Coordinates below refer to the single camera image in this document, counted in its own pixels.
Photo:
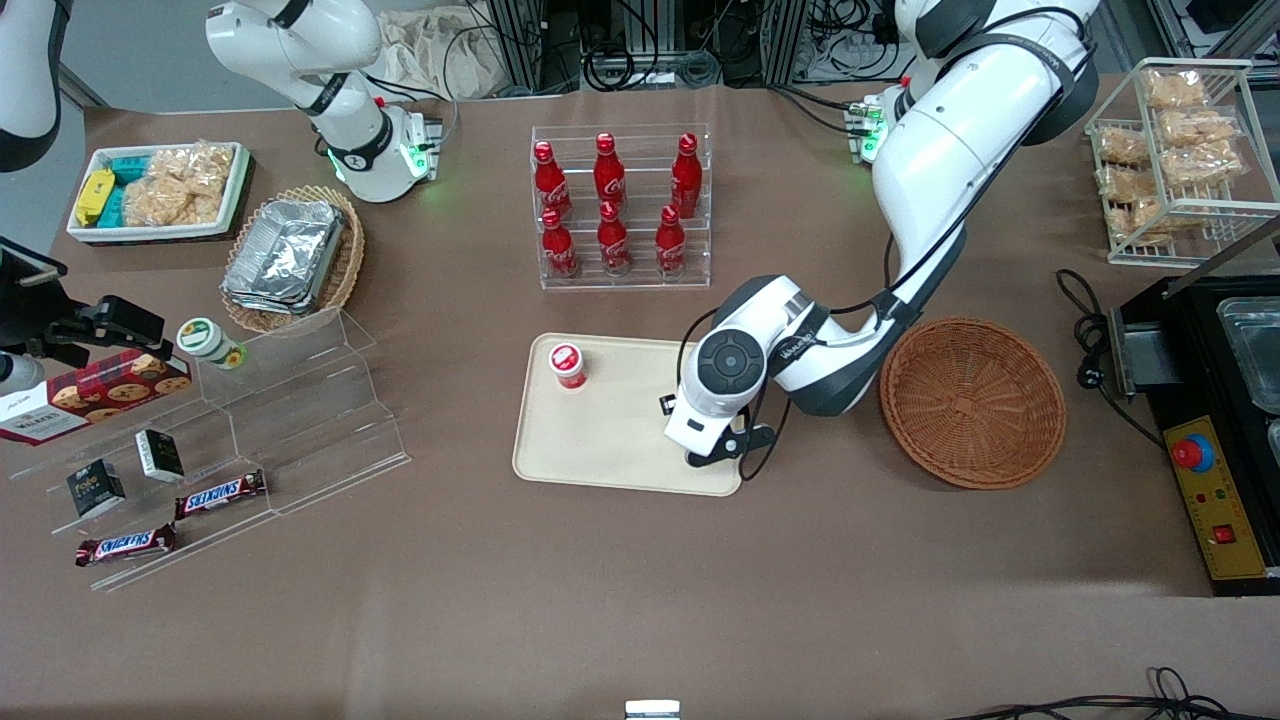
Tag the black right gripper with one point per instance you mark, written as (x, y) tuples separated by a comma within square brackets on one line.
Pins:
[(62, 327)]

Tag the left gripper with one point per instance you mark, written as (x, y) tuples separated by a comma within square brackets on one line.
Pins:
[(666, 404)]

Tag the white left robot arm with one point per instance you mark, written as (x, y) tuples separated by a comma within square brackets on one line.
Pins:
[(960, 150)]

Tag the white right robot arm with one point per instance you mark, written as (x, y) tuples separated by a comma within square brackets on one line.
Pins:
[(290, 40)]

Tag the beige rectangular plastic tray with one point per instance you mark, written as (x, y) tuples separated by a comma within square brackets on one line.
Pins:
[(620, 440)]

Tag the oval light wicker basket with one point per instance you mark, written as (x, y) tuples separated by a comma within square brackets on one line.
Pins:
[(345, 270)]

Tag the round brown wicker basket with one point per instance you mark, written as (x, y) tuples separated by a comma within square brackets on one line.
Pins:
[(975, 405)]

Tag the red tartan cookie box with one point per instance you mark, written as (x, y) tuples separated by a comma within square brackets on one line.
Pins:
[(100, 395)]

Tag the green-lidded yogurt cup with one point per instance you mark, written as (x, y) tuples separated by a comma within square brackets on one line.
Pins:
[(205, 340)]

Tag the white rectangular snack bin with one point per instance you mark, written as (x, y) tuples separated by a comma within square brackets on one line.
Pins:
[(160, 235)]

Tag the teal snack packet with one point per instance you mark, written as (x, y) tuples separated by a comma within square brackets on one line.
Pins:
[(130, 168), (115, 205)]

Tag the clear acrylic bottle rack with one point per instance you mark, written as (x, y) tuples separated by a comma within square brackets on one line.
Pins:
[(640, 280)]

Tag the yellow snack packet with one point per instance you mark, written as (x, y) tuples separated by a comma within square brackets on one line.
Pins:
[(95, 195)]

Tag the clear bag of crispy snacks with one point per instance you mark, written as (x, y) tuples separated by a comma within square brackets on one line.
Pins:
[(1200, 127), (212, 168), (165, 203), (1122, 145), (1128, 183), (1175, 90), (1135, 222), (168, 163), (1203, 163)]

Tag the small black white box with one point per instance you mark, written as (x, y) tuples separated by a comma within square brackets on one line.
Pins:
[(160, 455), (96, 488)]

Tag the red cola bottle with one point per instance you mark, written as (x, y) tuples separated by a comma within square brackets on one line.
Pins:
[(550, 185), (610, 175), (670, 245), (686, 178), (558, 250), (613, 242)]

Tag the stacked aluminium foil containers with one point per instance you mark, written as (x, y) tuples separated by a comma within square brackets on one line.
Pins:
[(285, 255)]

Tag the Snickers chocolate bar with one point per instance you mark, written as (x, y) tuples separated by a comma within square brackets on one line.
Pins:
[(220, 494), (125, 545)]

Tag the clear acrylic stepped display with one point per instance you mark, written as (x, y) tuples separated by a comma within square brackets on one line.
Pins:
[(320, 420)]

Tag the beige cloth bag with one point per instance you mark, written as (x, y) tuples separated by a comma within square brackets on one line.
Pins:
[(440, 55)]

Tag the red emergency stop button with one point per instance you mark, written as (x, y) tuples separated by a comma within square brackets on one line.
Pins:
[(1192, 453)]

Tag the black sealing machine, yellow panel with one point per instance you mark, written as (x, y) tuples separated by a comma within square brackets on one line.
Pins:
[(1200, 370)]

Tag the steel pan in machine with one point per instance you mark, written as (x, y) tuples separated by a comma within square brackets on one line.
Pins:
[(1255, 350)]

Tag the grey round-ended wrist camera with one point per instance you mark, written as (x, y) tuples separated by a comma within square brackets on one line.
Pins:
[(18, 372)]

